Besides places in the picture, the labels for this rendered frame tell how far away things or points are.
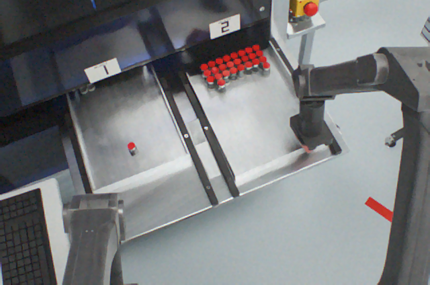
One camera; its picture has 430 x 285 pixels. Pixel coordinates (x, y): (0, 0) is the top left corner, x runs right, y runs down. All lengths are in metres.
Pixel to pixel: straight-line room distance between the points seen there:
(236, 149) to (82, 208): 0.63
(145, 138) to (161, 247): 0.89
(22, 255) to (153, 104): 0.53
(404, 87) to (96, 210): 0.42
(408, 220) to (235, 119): 0.72
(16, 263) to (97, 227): 0.72
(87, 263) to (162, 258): 1.51
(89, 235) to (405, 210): 0.40
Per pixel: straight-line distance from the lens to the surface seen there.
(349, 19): 2.70
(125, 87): 1.35
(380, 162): 2.25
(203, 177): 1.17
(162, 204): 1.18
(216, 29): 1.25
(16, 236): 1.33
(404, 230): 0.65
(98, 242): 0.58
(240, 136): 1.23
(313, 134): 1.10
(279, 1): 1.28
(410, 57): 0.62
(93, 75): 1.23
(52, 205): 1.34
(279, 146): 1.22
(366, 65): 0.65
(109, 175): 1.23
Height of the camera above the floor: 1.97
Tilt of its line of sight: 61 degrees down
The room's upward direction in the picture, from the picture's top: 8 degrees counter-clockwise
